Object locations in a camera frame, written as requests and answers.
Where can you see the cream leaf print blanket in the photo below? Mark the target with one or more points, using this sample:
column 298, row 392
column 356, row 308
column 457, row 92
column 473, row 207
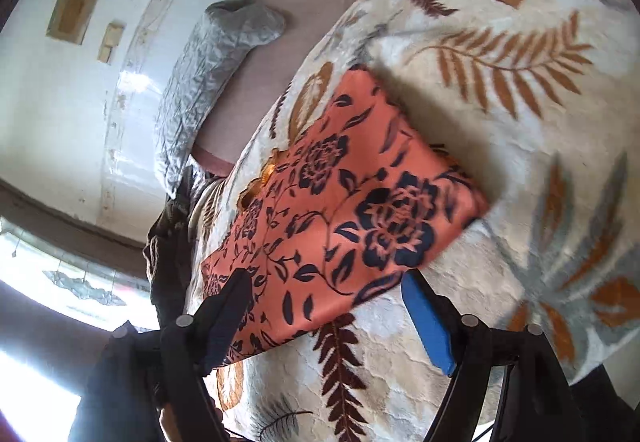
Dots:
column 500, row 121

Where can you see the small yellowish wall patch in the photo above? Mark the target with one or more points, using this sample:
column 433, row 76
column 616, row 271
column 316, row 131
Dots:
column 111, row 44

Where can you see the brown fuzzy garment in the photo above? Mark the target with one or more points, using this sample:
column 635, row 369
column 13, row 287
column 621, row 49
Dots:
column 165, row 247

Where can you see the large yellowish wall patch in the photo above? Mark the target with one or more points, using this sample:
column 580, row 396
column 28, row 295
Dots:
column 75, row 6

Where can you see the grey quilted pillow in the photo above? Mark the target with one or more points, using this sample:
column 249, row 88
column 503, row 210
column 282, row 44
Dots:
column 200, row 86

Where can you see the patterned glass window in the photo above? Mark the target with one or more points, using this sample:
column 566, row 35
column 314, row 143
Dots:
column 60, row 262

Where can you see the orange floral shirt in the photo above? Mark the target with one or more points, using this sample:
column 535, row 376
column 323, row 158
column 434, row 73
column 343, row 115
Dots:
column 350, row 202

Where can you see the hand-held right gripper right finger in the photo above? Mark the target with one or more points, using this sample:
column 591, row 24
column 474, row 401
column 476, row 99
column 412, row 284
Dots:
column 430, row 322

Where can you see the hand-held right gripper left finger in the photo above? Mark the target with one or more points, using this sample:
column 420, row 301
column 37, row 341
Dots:
column 227, row 317

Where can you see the pink padded backrest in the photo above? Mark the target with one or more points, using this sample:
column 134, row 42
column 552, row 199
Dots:
column 260, row 86

